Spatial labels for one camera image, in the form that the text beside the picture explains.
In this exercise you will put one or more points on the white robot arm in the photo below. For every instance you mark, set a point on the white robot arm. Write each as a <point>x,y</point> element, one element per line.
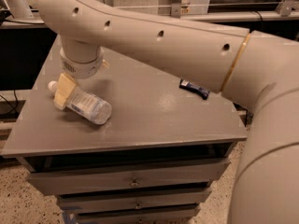
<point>255,70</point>

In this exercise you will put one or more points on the middle drawer knob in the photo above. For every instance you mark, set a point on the middle drawer knob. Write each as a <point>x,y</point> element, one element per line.
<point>138,206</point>

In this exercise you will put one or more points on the clear plastic water bottle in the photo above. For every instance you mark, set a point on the clear plastic water bottle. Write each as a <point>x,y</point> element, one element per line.
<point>88,105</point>

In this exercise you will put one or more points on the top drawer knob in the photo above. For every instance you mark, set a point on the top drawer knob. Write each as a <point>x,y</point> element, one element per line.
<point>134,183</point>

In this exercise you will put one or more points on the dark blue snack packet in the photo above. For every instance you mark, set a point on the dark blue snack packet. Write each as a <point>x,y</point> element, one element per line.
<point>188,86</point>

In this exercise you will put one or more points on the grey drawer cabinet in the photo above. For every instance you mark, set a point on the grey drawer cabinet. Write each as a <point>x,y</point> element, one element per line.
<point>174,143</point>

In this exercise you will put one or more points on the white pipe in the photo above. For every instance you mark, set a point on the white pipe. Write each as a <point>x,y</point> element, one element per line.
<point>20,9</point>

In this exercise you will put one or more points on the grey metal railing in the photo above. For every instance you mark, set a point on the grey metal railing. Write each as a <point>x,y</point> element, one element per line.
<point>219,13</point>

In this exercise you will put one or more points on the drawer knob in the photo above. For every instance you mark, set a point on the drawer knob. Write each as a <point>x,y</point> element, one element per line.
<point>134,183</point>
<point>138,206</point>

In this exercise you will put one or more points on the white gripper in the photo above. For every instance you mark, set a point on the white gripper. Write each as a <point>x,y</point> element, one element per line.
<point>81,68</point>

